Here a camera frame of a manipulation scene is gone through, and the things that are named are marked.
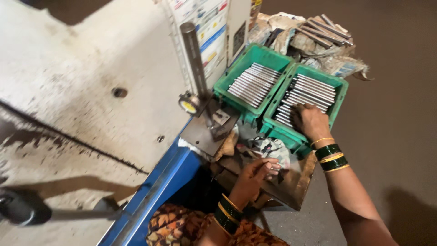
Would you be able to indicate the person's left hand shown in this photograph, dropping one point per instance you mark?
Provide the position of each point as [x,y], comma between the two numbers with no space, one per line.
[248,182]

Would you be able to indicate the person's right hand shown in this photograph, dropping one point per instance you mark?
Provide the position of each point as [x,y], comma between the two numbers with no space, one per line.
[314,123]

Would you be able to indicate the person's left fingers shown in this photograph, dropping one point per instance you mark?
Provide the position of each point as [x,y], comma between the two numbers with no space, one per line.
[272,168]

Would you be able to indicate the person's right fingers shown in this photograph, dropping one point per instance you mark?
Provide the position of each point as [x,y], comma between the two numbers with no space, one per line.
[298,116]

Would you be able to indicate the printed crumpled rag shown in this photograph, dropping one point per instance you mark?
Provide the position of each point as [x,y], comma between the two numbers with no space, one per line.
[273,148]

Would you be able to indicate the green plastic crate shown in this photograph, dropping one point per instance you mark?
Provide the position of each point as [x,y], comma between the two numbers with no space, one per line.
[239,65]
[286,135]

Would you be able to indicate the stack of flat metal plates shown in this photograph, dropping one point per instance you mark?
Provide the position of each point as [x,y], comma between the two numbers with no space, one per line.
[254,83]
[312,90]

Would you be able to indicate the green and gold right bangles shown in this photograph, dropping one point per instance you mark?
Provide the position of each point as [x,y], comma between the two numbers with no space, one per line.
[329,155]

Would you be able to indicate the green and gold bangles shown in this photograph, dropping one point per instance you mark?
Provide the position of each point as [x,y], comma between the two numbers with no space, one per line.
[329,155]
[228,213]

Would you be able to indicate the heap of crumpled newspaper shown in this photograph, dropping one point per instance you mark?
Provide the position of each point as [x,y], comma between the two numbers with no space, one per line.
[327,59]

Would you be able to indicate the green and gold left bangles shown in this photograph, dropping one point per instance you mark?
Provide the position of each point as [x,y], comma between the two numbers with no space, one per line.
[228,213]

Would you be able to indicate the pile of long metal bars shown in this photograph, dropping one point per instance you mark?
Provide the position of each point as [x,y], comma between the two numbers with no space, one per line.
[324,32]

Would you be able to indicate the yellow dial gauge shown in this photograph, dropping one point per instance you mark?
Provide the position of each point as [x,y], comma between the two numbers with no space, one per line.
[188,104]

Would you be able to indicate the white panel with black label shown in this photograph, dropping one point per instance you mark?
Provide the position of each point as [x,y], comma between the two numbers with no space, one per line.
[239,27]

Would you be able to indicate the person's orange patterned clothing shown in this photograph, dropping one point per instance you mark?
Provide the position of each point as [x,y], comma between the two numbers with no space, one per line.
[174,229]

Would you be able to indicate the steel gauge stand column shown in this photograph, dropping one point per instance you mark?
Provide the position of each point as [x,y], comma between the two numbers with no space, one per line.
[196,61]

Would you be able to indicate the printed paper chart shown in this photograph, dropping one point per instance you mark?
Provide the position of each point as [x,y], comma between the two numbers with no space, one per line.
[211,30]

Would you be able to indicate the white machine body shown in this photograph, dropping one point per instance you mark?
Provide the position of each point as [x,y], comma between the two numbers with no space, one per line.
[85,68]

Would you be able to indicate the grey metal gauge base plate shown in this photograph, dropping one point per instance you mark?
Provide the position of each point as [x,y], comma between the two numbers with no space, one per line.
[201,136]

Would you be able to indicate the blue machine frame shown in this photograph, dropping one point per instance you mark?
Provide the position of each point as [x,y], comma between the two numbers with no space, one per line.
[160,191]

